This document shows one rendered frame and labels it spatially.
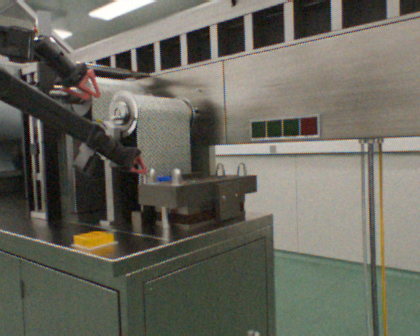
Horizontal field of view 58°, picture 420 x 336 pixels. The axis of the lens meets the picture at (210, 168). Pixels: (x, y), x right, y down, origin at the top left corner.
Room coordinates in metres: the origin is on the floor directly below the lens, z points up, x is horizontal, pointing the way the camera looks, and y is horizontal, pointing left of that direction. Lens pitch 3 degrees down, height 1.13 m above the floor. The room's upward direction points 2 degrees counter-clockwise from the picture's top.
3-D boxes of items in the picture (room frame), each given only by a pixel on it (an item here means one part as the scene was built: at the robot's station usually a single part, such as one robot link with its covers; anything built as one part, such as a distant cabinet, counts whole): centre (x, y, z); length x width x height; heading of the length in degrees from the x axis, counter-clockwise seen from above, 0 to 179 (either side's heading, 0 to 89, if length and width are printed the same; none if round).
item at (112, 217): (1.22, 0.32, 1.05); 0.06 x 0.05 x 0.31; 140
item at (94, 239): (0.95, 0.30, 0.91); 0.07 x 0.07 x 0.02; 50
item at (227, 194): (1.19, -0.05, 0.96); 0.10 x 0.03 x 0.11; 140
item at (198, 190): (1.24, 0.03, 1.00); 0.40 x 0.16 x 0.06; 140
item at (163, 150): (1.28, 0.15, 1.11); 0.23 x 0.01 x 0.18; 140
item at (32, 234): (1.86, 0.96, 0.88); 2.52 x 0.66 x 0.04; 50
